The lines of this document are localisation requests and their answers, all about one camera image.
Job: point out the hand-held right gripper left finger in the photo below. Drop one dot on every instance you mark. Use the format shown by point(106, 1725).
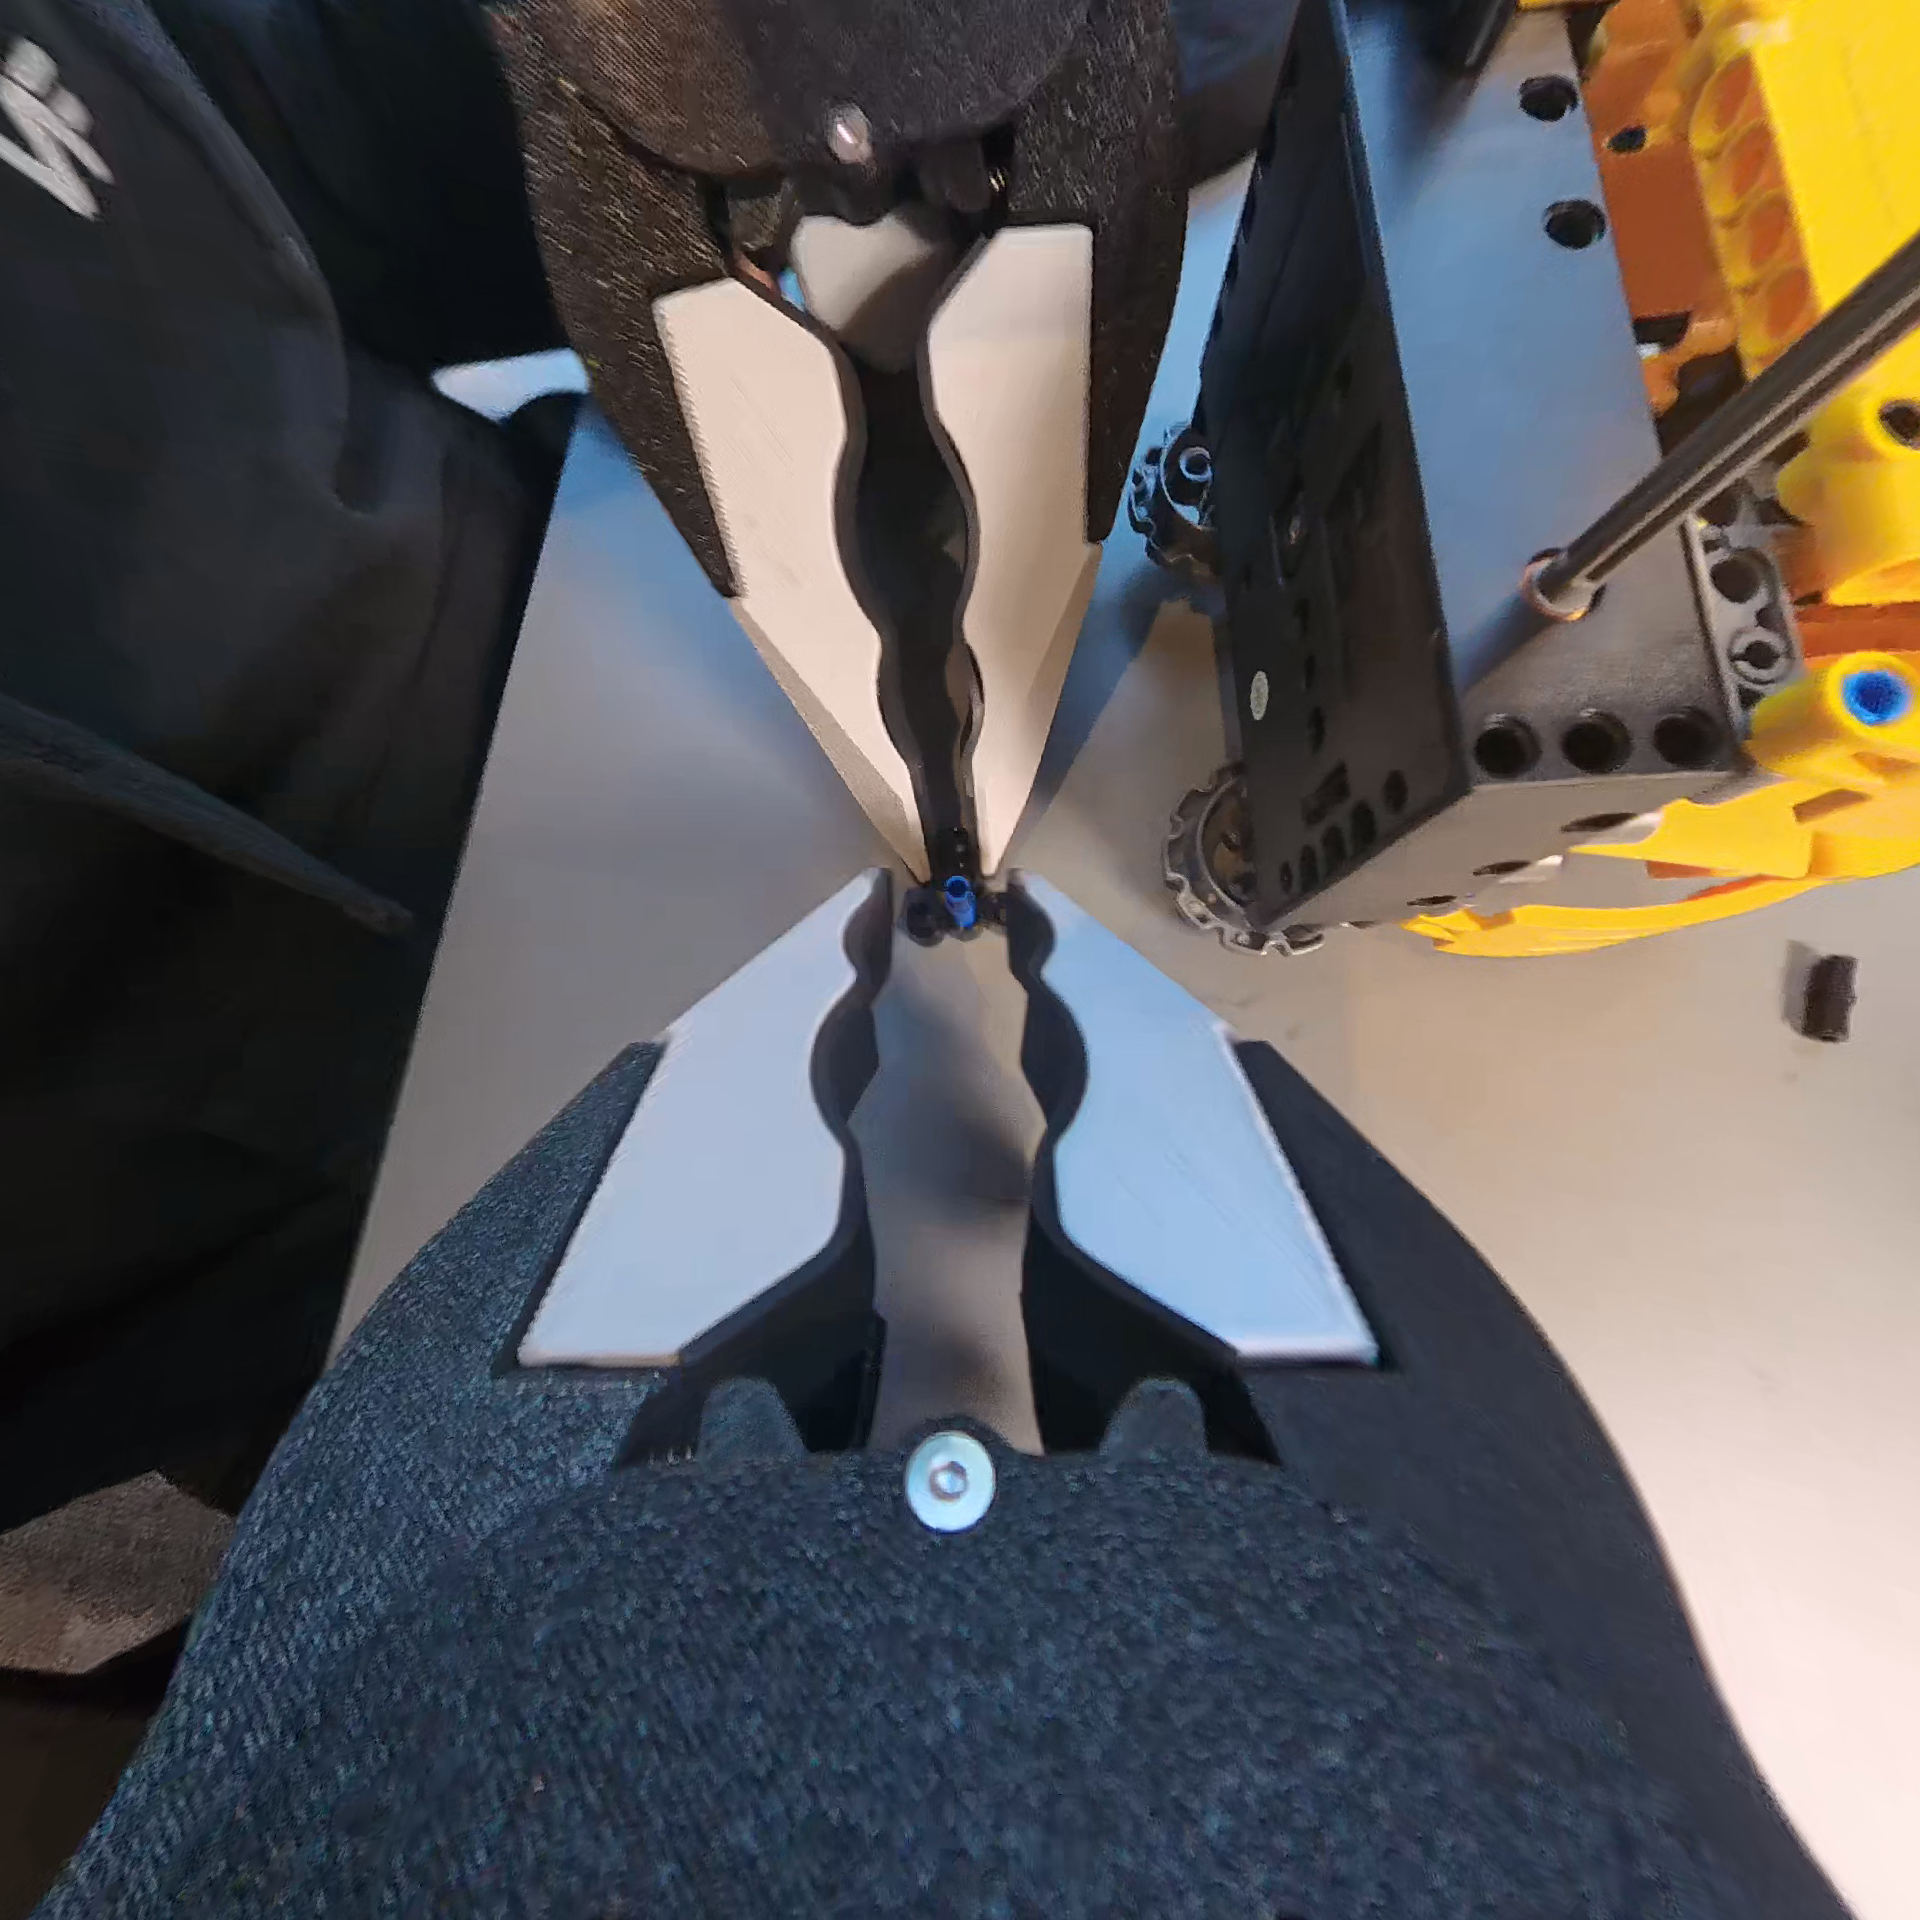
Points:
point(706, 1200)

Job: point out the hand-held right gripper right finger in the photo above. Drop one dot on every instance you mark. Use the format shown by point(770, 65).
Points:
point(1200, 1200)

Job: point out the grey desk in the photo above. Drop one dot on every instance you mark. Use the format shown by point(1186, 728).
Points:
point(1622, 1260)

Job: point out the grey metal axle rod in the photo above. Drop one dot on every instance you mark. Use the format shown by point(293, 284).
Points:
point(1742, 434)

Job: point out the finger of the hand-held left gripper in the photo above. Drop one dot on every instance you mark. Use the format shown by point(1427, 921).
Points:
point(767, 451)
point(1032, 451)

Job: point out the small blue connector pin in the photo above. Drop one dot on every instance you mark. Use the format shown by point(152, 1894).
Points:
point(948, 904)

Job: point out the person in black hoodie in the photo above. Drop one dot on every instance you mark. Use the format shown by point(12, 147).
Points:
point(212, 601)

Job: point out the small black connector pin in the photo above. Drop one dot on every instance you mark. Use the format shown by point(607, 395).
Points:
point(1830, 993)

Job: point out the yellow toy block robot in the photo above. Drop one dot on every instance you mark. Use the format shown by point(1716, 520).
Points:
point(1352, 539)

